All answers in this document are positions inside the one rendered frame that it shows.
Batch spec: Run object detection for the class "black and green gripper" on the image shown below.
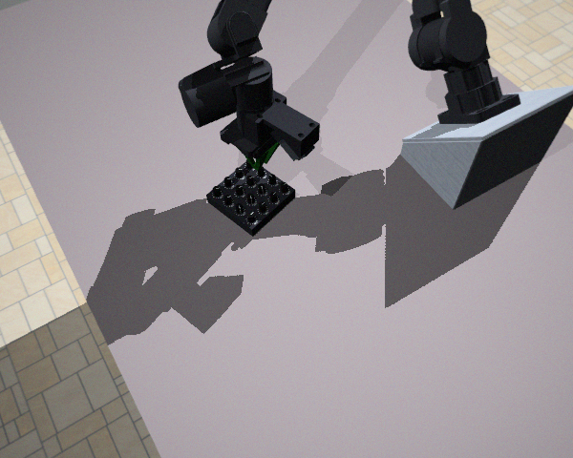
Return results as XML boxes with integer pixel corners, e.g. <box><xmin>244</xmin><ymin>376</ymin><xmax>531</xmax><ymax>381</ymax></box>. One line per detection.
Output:
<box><xmin>220</xmin><ymin>99</ymin><xmax>280</xmax><ymax>171</ymax></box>

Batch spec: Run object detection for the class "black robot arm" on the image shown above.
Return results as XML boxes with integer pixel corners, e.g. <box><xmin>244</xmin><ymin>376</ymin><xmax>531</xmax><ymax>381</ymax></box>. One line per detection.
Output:
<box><xmin>179</xmin><ymin>0</ymin><xmax>521</xmax><ymax>161</ymax></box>

